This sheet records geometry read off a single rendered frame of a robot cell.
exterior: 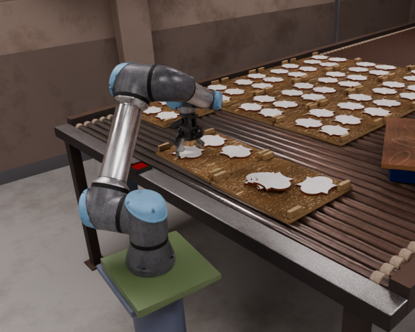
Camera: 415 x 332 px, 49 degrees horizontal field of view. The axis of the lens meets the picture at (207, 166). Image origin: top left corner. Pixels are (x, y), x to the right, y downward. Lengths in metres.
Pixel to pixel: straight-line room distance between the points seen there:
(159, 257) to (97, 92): 3.23
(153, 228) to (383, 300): 0.64
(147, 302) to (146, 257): 0.13
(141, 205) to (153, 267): 0.20
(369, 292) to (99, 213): 0.78
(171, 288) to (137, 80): 0.64
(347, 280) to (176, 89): 0.75
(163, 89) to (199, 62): 3.51
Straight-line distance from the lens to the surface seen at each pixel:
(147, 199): 1.33
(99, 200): 1.38
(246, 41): 5.26
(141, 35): 4.43
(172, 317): 1.52
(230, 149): 2.07
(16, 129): 4.36
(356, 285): 1.35
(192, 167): 1.95
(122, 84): 1.47
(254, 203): 1.66
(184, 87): 1.47
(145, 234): 1.33
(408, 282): 1.33
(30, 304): 2.92
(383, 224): 1.62
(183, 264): 1.44
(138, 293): 1.36
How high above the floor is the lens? 1.76
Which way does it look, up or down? 25 degrees down
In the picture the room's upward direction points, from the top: 4 degrees counter-clockwise
